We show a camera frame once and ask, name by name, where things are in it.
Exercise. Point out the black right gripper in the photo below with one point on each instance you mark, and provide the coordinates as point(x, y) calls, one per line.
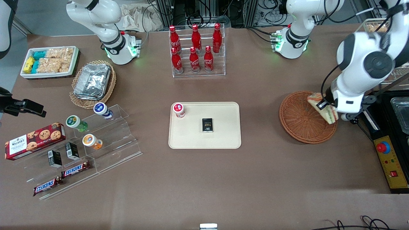
point(9, 104)

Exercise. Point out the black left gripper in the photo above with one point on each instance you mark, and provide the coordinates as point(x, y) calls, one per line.
point(328, 96)

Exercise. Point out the triangular sandwich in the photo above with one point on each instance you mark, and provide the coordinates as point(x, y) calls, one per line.
point(330, 116)

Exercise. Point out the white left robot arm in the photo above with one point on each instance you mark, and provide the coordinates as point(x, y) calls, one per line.
point(367, 64)

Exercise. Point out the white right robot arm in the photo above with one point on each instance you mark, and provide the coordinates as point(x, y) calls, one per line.
point(105, 16)

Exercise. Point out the round brown wicker basket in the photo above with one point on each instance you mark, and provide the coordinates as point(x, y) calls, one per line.
point(300, 124)

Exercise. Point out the oval light wicker basket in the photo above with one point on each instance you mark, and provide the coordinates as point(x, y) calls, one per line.
point(76, 100)

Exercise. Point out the cream plastic tray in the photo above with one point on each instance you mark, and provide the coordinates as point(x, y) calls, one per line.
point(223, 134)

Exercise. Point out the red tartan cookie box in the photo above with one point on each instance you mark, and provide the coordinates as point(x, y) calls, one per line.
point(35, 140)

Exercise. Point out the teal snack packet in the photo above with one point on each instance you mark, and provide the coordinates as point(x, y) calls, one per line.
point(35, 66)
point(39, 55)

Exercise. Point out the green cap small bottle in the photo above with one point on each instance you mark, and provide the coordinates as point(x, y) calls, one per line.
point(74, 122)

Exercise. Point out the yellow snack packet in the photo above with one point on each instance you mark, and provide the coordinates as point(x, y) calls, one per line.
point(28, 65)

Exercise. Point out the puffed rice snack pack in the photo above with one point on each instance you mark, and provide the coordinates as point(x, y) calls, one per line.
point(67, 55)
point(53, 53)
point(48, 65)

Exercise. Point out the small black gum box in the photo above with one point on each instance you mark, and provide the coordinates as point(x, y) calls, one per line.
point(207, 125)
point(55, 158)
point(72, 150)

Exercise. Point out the black countertop appliance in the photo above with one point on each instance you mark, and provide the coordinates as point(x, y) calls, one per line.
point(383, 121)

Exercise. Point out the stack of foil trays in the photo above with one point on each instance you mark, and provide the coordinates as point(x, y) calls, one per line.
point(92, 81)

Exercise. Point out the white rectangular snack bin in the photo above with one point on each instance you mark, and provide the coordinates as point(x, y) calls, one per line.
point(75, 57)

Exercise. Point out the orange cap small bottle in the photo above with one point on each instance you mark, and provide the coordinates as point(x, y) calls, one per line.
point(90, 140)

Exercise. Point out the blue cap small bottle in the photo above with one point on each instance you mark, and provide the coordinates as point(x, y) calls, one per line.
point(101, 109)

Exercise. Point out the brown snickers bar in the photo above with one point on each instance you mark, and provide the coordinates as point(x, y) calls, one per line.
point(76, 169)
point(47, 186)

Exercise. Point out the clear plastic container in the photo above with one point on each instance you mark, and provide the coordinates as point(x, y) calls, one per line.
point(401, 115)

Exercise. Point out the yellow emergency stop control box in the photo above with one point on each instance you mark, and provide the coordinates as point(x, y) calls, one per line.
point(393, 163)

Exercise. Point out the clear acrylic step shelf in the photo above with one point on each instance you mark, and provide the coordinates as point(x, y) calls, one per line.
point(118, 143)

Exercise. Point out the red cola bottle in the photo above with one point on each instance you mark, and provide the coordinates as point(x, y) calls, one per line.
point(196, 37)
point(174, 39)
point(217, 38)
point(177, 61)
point(194, 60)
point(208, 60)

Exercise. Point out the clear acrylic bottle rack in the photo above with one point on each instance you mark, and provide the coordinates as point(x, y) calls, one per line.
point(199, 74)

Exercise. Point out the black equipment rack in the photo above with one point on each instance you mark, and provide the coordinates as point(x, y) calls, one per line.
point(223, 12)

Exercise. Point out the crumpled beige cloth bag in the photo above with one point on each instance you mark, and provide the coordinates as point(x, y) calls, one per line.
point(137, 17)

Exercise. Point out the red cap small bottle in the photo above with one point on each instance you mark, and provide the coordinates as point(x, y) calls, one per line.
point(179, 110)

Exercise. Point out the small white block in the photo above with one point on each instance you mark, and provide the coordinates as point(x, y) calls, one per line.
point(208, 226)

